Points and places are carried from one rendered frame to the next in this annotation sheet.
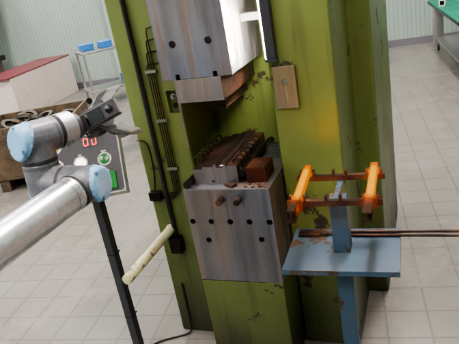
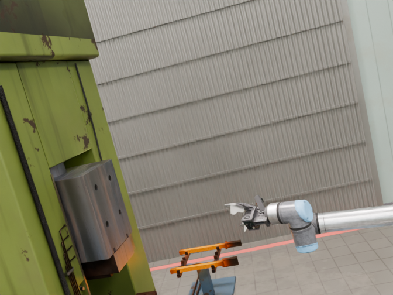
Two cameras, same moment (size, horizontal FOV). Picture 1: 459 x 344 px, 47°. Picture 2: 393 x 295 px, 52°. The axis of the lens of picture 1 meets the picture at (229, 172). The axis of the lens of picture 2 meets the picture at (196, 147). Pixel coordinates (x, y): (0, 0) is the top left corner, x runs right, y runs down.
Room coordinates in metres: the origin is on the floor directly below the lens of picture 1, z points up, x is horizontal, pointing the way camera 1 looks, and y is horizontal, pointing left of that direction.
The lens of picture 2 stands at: (1.85, 1.99, 2.05)
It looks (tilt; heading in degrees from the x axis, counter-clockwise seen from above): 9 degrees down; 262
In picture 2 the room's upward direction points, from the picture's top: 14 degrees counter-clockwise
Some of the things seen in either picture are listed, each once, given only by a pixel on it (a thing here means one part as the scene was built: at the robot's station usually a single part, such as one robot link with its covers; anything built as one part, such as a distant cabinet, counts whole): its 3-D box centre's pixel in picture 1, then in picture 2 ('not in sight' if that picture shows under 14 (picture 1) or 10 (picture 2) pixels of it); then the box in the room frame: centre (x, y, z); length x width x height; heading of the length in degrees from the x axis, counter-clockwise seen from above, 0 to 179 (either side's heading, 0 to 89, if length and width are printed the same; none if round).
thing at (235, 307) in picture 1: (266, 289); not in sight; (2.24, -0.08, 0.23); 0.56 x 0.38 x 0.47; 157
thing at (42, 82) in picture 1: (30, 87); not in sight; (9.42, 3.18, 0.35); 2.06 x 0.66 x 0.70; 165
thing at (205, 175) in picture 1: (231, 155); not in sight; (2.25, -0.02, 0.96); 0.42 x 0.20 x 0.09; 157
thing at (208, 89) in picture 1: (217, 77); (86, 259); (2.25, -0.02, 1.32); 0.42 x 0.20 x 0.10; 157
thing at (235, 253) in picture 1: (252, 207); not in sight; (2.24, -0.08, 0.69); 0.56 x 0.38 x 0.45; 157
